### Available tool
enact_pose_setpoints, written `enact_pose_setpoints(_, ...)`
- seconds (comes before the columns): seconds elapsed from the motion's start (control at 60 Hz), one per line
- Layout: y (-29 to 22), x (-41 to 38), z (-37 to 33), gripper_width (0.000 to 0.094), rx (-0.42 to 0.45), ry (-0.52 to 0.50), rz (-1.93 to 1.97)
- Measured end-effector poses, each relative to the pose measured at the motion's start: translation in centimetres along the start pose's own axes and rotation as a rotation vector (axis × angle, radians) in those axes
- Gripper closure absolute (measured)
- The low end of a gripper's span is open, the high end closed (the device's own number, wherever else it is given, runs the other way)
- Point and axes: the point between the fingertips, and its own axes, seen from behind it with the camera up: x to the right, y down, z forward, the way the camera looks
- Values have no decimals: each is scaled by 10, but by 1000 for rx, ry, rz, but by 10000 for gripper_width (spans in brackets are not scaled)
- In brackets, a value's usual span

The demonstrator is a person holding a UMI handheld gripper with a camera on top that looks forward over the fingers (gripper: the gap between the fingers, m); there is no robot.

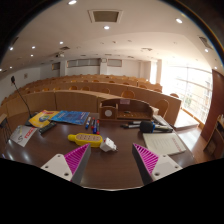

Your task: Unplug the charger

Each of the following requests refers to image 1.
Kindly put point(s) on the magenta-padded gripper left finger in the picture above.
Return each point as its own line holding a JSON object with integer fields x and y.
{"x": 56, "y": 165}

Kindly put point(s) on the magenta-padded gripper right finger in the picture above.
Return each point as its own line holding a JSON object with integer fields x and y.
{"x": 165, "y": 165}

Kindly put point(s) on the white charger block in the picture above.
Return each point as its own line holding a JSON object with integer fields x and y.
{"x": 107, "y": 145}

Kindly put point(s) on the white open book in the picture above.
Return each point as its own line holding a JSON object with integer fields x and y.
{"x": 163, "y": 144}

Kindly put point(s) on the yellow power strip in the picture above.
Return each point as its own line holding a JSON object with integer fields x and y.
{"x": 85, "y": 140}

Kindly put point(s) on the black remote control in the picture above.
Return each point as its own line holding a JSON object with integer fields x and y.
{"x": 47, "y": 127}

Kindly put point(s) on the black handheld microphone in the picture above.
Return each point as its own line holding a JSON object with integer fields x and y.
{"x": 146, "y": 126}

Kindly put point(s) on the white and red leaflet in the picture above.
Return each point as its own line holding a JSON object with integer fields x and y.
{"x": 24, "y": 136}

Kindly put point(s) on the white remote control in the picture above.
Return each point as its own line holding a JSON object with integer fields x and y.
{"x": 160, "y": 120}

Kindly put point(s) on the yellow book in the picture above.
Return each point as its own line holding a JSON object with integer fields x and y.
{"x": 38, "y": 121}

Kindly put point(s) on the blue book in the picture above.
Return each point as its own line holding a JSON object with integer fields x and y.
{"x": 70, "y": 117}

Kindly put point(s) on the black and red marker pen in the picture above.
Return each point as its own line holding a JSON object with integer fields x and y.
{"x": 92, "y": 122}

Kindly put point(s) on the wooden lecture hall chairs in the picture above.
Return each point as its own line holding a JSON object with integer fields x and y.
{"x": 162, "y": 106}

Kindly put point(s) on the wooden lecture desk rows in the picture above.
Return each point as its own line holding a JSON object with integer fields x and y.
{"x": 75, "y": 101}

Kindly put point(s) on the wooden desk organizer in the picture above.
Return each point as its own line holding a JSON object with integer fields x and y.
{"x": 108, "y": 112}

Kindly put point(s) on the large window with railing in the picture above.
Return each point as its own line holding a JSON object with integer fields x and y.
{"x": 190, "y": 93}

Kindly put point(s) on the black gooseneck microphone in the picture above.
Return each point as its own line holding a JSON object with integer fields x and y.
{"x": 13, "y": 79}

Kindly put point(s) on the ceiling projector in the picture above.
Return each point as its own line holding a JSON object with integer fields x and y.
{"x": 60, "y": 55}

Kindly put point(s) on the square ceiling air vent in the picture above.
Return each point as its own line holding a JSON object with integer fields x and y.
{"x": 205, "y": 42}
{"x": 105, "y": 16}

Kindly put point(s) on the ceiling spot lights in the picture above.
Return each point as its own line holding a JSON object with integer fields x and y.
{"x": 106, "y": 27}

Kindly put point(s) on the dark metal frame chair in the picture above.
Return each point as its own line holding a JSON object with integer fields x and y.
{"x": 5, "y": 128}

